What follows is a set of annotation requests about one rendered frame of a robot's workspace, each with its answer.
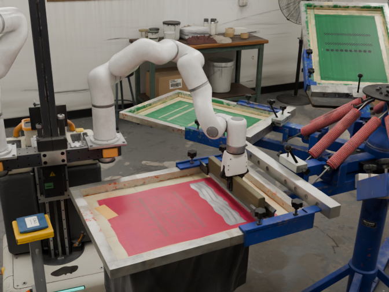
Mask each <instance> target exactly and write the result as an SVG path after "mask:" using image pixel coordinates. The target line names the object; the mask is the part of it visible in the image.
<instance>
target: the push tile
mask: <svg viewBox="0 0 389 292"><path fill-rule="evenodd" d="M16 221H17V225H18V228H19V233H26V232H31V231H36V230H40V229H45V228H48V227H49V226H48V224H47V221H46V218H45V215H44V213H40V214H34V215H31V216H26V217H20V218H17V219H16Z"/></svg>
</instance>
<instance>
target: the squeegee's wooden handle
mask: <svg viewBox="0 0 389 292"><path fill-rule="evenodd" d="M221 164H222V162H221V161H220V160H218V159H217V158H216V157H215V156H209V157H208V172H209V173H212V174H213V175H214V176H215V177H216V178H217V179H219V180H220V181H221V182H222V183H223V184H225V185H226V186H227V181H226V180H225V179H223V178H220V174H221ZM232 183H233V186H232V192H234V193H235V194H236V195H237V196H238V197H239V198H240V199H241V200H242V201H244V202H245V203H246V204H247V205H248V206H249V207H250V208H252V207H251V206H250V205H251V204H252V205H253V206H254V207H256V208H259V207H261V208H263V209H264V208H265V197H264V196H263V195H261V194H260V193H259V192H258V191H257V190H255V189H254V188H253V187H251V186H250V185H249V184H248V183H247V182H245V181H244V180H243V179H242V178H241V177H239V176H238V175H235V176H232Z"/></svg>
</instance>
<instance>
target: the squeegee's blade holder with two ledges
mask: <svg viewBox="0 0 389 292"><path fill-rule="evenodd" d="M208 175H209V176H210V177H211V178H212V179H213V180H214V181H215V182H216V183H218V184H219V185H220V186H221V187H222V188H223V189H224V190H225V191H226V192H227V193H229V194H230V195H231V196H232V197H233V198H235V200H236V201H238V202H239V203H240V204H241V205H242V206H243V207H244V208H245V209H247V210H248V211H249V212H250V213H251V212H252V209H251V208H250V207H249V206H248V205H247V204H246V203H245V202H244V201H242V200H241V199H240V198H239V197H238V196H237V195H236V194H235V193H234V192H232V191H231V192H230V191H229V190H228V189H227V187H226V185H225V184H223V183H222V182H221V181H220V180H219V179H217V178H216V177H215V176H214V175H213V174H212V173H209V174H208Z"/></svg>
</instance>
